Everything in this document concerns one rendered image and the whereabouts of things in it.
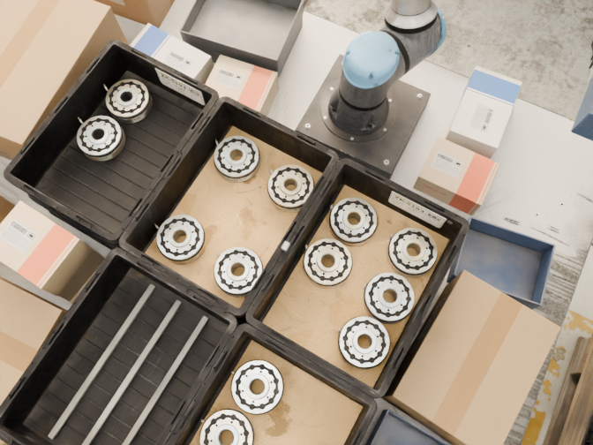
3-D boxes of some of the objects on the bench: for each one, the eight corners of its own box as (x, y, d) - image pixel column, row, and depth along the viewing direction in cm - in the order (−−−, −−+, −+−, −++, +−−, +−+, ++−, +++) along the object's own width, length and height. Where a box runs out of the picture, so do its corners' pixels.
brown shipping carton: (445, 285, 131) (463, 269, 116) (530, 337, 127) (561, 327, 112) (380, 397, 123) (392, 395, 108) (469, 456, 119) (494, 463, 104)
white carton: (466, 85, 149) (476, 65, 140) (509, 101, 147) (522, 81, 139) (441, 147, 143) (449, 130, 134) (486, 164, 141) (498, 148, 133)
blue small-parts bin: (446, 282, 132) (453, 275, 125) (462, 225, 136) (470, 215, 129) (529, 311, 129) (542, 305, 123) (544, 252, 134) (556, 245, 127)
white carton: (131, 76, 151) (120, 56, 143) (156, 44, 154) (147, 22, 146) (191, 109, 147) (183, 91, 139) (216, 76, 151) (211, 56, 142)
